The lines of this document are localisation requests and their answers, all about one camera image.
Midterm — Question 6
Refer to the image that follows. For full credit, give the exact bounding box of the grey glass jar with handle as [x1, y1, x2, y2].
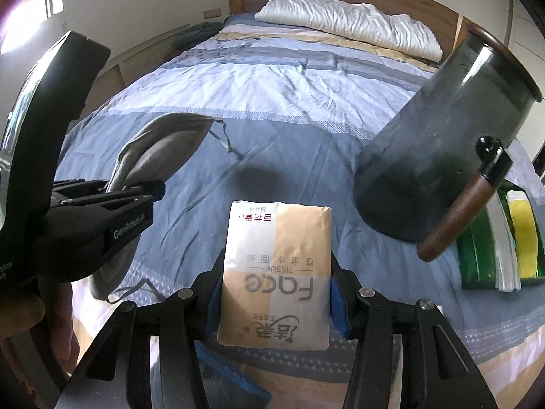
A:
[355, 26, 543, 262]

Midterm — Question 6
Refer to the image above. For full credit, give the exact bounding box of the green tray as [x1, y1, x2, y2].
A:
[455, 179, 545, 292]

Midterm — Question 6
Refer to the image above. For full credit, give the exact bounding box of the striped duvet bed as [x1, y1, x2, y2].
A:
[43, 13, 545, 409]

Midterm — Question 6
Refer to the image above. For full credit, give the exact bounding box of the white wardrobe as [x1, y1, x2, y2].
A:
[507, 0, 545, 73]

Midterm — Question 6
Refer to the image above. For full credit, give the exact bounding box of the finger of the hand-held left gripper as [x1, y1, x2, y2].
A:
[52, 180, 168, 214]

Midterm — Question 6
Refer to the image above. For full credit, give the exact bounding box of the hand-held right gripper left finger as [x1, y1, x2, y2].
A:
[55, 249, 227, 409]

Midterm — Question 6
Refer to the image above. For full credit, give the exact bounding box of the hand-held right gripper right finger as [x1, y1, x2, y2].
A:
[329, 259, 490, 409]

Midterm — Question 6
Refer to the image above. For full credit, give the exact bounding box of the tissue pack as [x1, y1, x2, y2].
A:
[217, 200, 333, 350]

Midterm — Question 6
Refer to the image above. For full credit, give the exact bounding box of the person's left forearm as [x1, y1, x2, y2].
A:
[43, 281, 83, 367]

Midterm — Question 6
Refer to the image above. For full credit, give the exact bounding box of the white pillow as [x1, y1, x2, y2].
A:
[254, 0, 443, 62]

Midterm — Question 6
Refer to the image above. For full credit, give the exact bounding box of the window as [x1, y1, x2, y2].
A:
[0, 0, 69, 52]

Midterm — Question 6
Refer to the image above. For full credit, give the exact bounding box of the grey clothes pile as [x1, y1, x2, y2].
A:
[176, 21, 224, 49]

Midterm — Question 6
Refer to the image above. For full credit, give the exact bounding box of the yellow towel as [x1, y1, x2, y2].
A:
[506, 190, 540, 279]

